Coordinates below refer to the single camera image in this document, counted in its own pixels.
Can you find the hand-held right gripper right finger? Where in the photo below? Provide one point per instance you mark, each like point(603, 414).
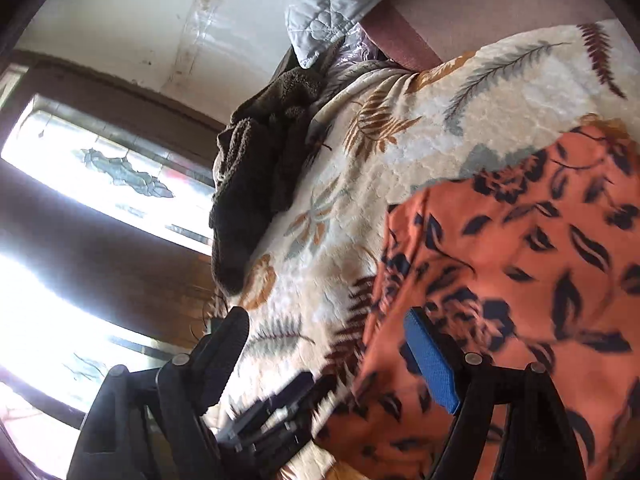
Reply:
point(430, 365)

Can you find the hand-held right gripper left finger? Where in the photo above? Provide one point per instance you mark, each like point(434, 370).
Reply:
point(225, 355)

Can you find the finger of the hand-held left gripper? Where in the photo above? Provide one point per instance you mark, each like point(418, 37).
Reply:
point(280, 420)

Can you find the orange floral cloth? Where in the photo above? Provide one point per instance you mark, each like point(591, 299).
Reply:
point(525, 270)

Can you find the dark brown cloth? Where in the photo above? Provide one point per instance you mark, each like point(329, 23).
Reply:
point(250, 175)

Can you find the cream leaf-print blanket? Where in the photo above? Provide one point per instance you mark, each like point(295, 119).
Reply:
point(350, 185)

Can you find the window with patterned glass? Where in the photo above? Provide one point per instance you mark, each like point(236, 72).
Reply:
point(75, 150)

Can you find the pink bed sheet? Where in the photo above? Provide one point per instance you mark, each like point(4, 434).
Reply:
point(475, 15)

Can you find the grey quilted bedspread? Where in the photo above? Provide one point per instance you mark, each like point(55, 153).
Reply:
point(340, 0)

